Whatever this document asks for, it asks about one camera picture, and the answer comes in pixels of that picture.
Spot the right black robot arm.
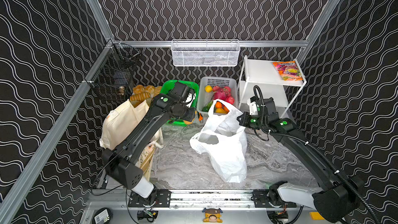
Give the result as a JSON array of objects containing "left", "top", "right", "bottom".
[{"left": 237, "top": 85, "right": 380, "bottom": 224}]

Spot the yellow mango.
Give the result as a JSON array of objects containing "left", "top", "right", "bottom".
[{"left": 215, "top": 108, "right": 228, "bottom": 114}]

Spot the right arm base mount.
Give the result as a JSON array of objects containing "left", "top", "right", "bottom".
[{"left": 250, "top": 180, "right": 297, "bottom": 208}]

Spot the orange candy bag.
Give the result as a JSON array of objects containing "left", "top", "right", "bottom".
[{"left": 273, "top": 61, "right": 303, "bottom": 81}]

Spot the red apple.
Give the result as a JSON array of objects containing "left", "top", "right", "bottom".
[{"left": 226, "top": 96, "right": 235, "bottom": 105}]

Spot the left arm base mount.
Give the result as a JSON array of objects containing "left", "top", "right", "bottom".
[{"left": 127, "top": 188, "right": 172, "bottom": 208}]

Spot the white plastic fruit basket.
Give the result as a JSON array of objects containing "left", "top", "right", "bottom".
[{"left": 197, "top": 77, "right": 239, "bottom": 115}]

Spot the yellow label plate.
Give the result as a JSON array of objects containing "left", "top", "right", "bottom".
[{"left": 309, "top": 212, "right": 325, "bottom": 220}]

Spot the yellow lemon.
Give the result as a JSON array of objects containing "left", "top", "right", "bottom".
[{"left": 205, "top": 85, "right": 213, "bottom": 93}]

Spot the white two-tier shelf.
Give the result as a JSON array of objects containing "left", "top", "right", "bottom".
[{"left": 237, "top": 56, "right": 307, "bottom": 117}]

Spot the white plastic grocery bag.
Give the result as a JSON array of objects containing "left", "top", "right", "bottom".
[{"left": 190, "top": 100, "right": 247, "bottom": 183}]

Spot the pink dragon fruit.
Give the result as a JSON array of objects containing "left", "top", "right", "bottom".
[{"left": 212, "top": 86, "right": 232, "bottom": 101}]

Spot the white wire wall basket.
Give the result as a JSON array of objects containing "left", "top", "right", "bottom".
[{"left": 171, "top": 39, "right": 240, "bottom": 67}]

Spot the cream canvas tote bag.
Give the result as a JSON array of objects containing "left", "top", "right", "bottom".
[{"left": 99, "top": 100, "right": 164, "bottom": 180}]

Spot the black wire wall basket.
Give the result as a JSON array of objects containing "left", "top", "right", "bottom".
[{"left": 88, "top": 40, "right": 143, "bottom": 102}]

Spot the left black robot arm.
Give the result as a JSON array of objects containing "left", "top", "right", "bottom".
[{"left": 102, "top": 82, "right": 195, "bottom": 198}]

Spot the cartoon figure sticker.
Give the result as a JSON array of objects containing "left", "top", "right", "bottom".
[{"left": 202, "top": 208, "right": 223, "bottom": 223}]

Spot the green plastic basket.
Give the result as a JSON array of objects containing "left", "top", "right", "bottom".
[{"left": 160, "top": 80, "right": 199, "bottom": 127}]

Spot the dark green cucumber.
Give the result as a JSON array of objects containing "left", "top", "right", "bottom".
[{"left": 202, "top": 101, "right": 213, "bottom": 113}]

